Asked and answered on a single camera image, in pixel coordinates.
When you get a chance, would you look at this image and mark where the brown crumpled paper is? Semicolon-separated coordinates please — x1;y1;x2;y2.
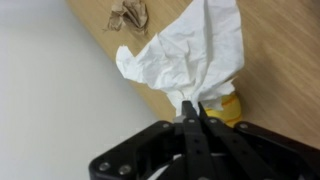
102;0;150;36

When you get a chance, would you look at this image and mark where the small yellow striped squash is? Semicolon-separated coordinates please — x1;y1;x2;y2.
203;92;244;128

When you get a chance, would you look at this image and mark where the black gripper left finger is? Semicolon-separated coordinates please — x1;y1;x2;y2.
89;100;218;180

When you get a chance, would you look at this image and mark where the white paper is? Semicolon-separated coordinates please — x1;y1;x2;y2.
115;0;245;113

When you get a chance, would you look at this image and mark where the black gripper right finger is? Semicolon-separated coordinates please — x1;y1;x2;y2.
198;101;320;180

